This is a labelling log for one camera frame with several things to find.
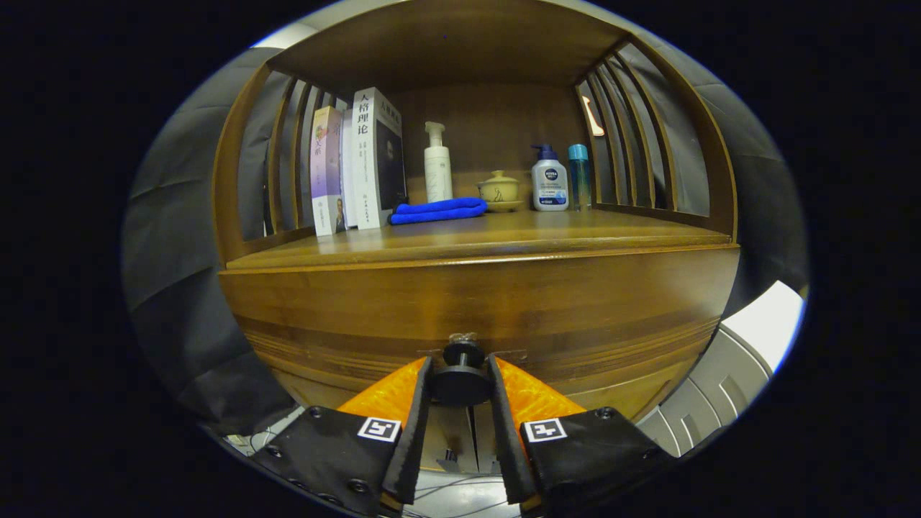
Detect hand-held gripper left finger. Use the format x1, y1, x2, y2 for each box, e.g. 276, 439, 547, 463
248, 355, 435, 517

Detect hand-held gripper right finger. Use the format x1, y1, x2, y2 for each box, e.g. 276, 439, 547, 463
487, 353, 681, 515

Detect yellow lidded teacup with saucer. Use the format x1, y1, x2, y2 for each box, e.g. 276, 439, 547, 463
476, 170, 525, 213

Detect black floor cables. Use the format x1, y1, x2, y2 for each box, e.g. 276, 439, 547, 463
414, 471, 522, 518

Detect black drawer knob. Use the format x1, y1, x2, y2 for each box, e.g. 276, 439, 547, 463
430, 338, 495, 407

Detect wooden drawer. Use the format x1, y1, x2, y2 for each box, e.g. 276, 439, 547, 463
218, 245, 742, 425

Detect white bottle with blue cap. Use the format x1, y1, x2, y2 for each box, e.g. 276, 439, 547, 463
531, 144, 570, 212

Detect blue folded cloth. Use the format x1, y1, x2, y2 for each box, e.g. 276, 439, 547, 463
389, 197, 488, 226

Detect teal bottle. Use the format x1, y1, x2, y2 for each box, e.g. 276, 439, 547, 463
568, 143, 592, 211

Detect thin white book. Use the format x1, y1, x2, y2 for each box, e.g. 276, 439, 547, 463
340, 108, 359, 230

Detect wooden cabinet door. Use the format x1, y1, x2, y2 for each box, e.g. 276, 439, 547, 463
421, 406, 474, 472
473, 406, 504, 476

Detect wooden countertop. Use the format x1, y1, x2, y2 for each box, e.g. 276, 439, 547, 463
224, 209, 735, 273

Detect wooden cabinet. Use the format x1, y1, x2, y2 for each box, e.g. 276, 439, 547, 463
212, 0, 742, 476

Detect purple book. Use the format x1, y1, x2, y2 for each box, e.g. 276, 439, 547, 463
310, 106, 348, 237

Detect white pump bottle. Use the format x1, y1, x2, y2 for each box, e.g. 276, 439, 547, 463
423, 121, 454, 204

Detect thick white and black book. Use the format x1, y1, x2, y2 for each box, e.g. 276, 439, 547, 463
351, 87, 408, 230

